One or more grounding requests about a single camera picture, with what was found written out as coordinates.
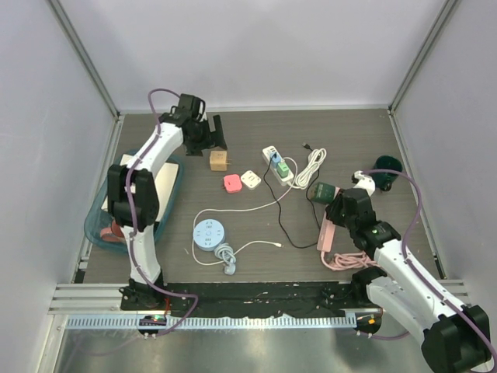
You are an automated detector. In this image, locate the dark green cube socket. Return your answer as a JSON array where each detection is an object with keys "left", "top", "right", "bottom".
[{"left": 308, "top": 182, "right": 339, "bottom": 205}]

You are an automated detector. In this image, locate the thin black cable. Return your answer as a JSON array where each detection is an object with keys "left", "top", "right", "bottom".
[{"left": 262, "top": 142, "right": 325, "bottom": 249}]

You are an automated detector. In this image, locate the blue plug adapter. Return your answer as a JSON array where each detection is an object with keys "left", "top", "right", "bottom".
[{"left": 270, "top": 152, "right": 281, "bottom": 168}]

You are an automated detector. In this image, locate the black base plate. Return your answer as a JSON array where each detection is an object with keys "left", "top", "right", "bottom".
[{"left": 119, "top": 281, "right": 378, "bottom": 319}]

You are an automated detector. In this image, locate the pink power strip with cable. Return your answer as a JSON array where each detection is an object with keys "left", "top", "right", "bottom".
[{"left": 316, "top": 186, "right": 380, "bottom": 271}]

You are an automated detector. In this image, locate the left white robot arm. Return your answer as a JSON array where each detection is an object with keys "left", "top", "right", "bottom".
[{"left": 107, "top": 89, "right": 228, "bottom": 310}]

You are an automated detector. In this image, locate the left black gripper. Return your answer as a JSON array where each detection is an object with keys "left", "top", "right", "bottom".
[{"left": 186, "top": 116, "right": 227, "bottom": 157}]

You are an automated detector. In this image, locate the white coiled cable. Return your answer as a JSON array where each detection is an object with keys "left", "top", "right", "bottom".
[{"left": 289, "top": 148, "right": 328, "bottom": 191}]

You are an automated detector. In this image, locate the green plug adapter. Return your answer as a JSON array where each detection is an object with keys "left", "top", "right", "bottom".
[{"left": 276, "top": 162, "right": 290, "bottom": 179}]

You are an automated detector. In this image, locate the round blue power socket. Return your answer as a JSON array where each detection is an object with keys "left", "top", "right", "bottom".
[{"left": 192, "top": 218, "right": 238, "bottom": 276}]

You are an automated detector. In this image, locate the white square plug adapter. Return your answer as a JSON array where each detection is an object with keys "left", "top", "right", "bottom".
[{"left": 240, "top": 170, "right": 262, "bottom": 190}]

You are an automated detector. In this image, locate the dark green mug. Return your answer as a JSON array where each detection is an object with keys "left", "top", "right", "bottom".
[{"left": 371, "top": 155, "right": 403, "bottom": 192}]

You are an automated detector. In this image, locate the white power strip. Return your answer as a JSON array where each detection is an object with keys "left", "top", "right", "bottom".
[{"left": 262, "top": 145, "right": 294, "bottom": 186}]

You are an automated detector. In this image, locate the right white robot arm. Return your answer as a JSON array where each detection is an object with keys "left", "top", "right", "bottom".
[{"left": 326, "top": 188, "right": 496, "bottom": 372}]

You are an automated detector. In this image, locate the pink square plug adapter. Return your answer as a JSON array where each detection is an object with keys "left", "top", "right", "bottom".
[{"left": 222, "top": 174, "right": 242, "bottom": 193}]

